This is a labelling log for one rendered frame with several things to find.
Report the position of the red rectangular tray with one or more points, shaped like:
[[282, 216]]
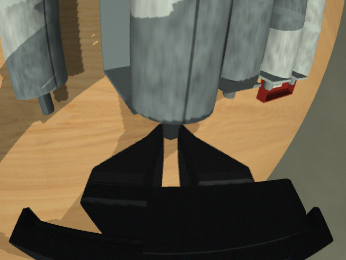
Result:
[[278, 91]]

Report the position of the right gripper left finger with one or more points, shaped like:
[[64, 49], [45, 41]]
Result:
[[135, 164]]

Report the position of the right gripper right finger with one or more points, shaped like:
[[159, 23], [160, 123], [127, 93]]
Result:
[[207, 165]]

